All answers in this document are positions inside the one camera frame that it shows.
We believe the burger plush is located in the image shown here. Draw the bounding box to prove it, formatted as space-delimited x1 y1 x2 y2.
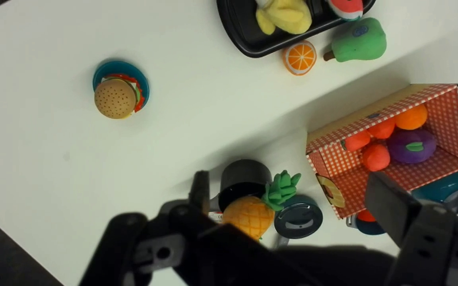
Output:
92 75 146 121

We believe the dark blue round lid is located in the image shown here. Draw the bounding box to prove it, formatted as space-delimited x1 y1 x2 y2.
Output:
274 194 324 240

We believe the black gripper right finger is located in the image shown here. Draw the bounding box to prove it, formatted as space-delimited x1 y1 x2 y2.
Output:
364 172 423 251

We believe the red tomato plush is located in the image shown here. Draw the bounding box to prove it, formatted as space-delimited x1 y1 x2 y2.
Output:
361 141 393 173
344 130 374 154
369 118 398 141

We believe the red plush in bowl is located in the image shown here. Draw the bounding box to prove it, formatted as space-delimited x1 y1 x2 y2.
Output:
355 208 379 224

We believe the round orange plush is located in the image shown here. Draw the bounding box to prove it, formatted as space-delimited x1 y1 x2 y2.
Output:
394 103 429 132

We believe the pineapple plush toy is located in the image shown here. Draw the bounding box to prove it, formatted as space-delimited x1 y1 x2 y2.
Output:
221 170 304 241

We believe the teal toy kettle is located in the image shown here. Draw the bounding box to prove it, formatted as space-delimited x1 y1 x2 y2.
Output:
414 168 458 213

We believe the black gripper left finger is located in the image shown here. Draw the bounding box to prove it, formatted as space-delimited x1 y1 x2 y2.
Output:
189 170 212 213

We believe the small black pot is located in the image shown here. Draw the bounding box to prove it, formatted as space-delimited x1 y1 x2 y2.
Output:
216 157 274 213

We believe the green pear plush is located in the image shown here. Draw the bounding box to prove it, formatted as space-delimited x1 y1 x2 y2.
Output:
321 16 388 63

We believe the purple eggplant plush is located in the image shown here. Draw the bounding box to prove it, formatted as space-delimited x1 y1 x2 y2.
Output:
387 127 439 165

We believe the yellow banana plush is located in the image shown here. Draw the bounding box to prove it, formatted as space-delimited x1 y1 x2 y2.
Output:
255 0 313 36

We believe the small blue plate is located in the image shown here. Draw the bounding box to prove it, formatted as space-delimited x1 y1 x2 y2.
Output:
91 57 151 114

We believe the dark bowl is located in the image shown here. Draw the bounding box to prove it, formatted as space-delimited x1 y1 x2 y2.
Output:
352 208 388 237

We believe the black plastic tray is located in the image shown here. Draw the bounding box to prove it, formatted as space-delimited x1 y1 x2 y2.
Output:
216 0 377 59

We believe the watermelon slice plush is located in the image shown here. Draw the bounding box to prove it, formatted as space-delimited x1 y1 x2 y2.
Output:
326 0 366 22

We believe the orange slice plush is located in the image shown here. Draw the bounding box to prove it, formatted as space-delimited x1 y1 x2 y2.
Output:
283 40 320 76

